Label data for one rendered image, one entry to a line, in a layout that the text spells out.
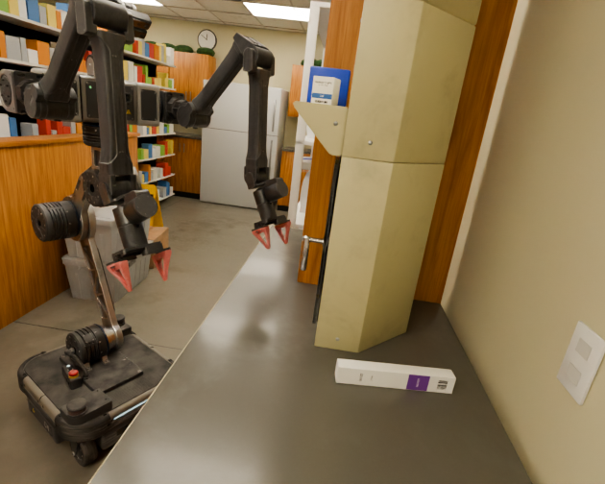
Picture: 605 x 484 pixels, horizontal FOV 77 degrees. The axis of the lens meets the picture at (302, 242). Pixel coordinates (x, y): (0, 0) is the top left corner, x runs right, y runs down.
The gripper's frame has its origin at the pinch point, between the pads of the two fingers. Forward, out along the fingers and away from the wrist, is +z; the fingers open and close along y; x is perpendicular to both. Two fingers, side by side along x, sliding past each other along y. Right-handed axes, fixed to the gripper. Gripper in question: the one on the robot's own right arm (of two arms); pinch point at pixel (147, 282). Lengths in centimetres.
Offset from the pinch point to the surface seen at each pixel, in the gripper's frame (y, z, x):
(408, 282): 43, 20, -46
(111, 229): 80, -43, 170
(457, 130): 71, -16, -62
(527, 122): 60, -10, -80
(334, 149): 21, -15, -49
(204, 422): -12.2, 27.3, -26.4
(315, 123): 19, -21, -48
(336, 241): 23.1, 3.7, -41.9
